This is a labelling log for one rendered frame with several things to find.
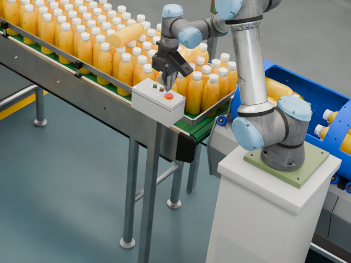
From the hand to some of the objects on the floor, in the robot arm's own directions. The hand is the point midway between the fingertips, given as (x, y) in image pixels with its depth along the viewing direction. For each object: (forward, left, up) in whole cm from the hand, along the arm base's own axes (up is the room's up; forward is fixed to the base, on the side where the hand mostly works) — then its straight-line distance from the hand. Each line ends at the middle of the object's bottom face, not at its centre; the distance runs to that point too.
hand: (169, 89), depth 259 cm
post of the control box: (0, +6, -114) cm, 114 cm away
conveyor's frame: (+34, +69, -114) cm, 137 cm away
